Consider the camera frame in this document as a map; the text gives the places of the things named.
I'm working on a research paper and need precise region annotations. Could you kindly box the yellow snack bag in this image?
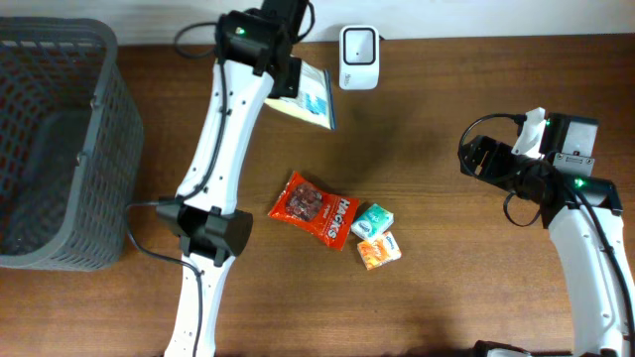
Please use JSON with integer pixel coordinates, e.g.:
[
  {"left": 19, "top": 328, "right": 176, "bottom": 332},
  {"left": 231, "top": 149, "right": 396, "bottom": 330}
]
[{"left": 265, "top": 61, "right": 336, "bottom": 131}]

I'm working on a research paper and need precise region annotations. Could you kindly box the red Hacks candy bag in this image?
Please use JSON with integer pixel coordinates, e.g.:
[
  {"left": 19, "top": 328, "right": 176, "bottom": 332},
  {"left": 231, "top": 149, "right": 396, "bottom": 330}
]
[{"left": 268, "top": 172, "right": 360, "bottom": 251}]

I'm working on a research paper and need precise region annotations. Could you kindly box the teal tissue pack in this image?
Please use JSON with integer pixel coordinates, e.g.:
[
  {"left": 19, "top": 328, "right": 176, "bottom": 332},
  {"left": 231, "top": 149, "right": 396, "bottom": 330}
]
[{"left": 351, "top": 203, "right": 394, "bottom": 241}]

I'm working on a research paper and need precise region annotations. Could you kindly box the orange tissue pack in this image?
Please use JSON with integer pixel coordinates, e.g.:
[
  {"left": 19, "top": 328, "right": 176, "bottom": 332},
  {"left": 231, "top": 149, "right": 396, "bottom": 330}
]
[{"left": 357, "top": 231, "right": 402, "bottom": 270}]

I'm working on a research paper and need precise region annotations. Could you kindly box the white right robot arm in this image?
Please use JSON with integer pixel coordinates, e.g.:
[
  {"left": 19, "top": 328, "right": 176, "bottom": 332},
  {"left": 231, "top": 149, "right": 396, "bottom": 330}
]
[{"left": 457, "top": 136, "right": 634, "bottom": 356}]

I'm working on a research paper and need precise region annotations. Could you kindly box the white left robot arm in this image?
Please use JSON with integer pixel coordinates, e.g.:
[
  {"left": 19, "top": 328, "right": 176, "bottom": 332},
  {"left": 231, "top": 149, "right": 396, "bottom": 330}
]
[{"left": 157, "top": 0, "right": 315, "bottom": 356}]

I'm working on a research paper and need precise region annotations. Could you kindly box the white barcode scanner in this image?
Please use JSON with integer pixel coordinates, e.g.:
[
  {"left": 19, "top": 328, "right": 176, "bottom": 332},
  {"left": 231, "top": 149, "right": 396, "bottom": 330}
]
[{"left": 338, "top": 25, "right": 380, "bottom": 90}]

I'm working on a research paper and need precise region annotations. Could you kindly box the grey plastic mesh basket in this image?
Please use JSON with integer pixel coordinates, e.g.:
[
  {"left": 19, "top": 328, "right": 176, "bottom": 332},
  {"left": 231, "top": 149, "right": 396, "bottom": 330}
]
[{"left": 1, "top": 17, "right": 144, "bottom": 272}]

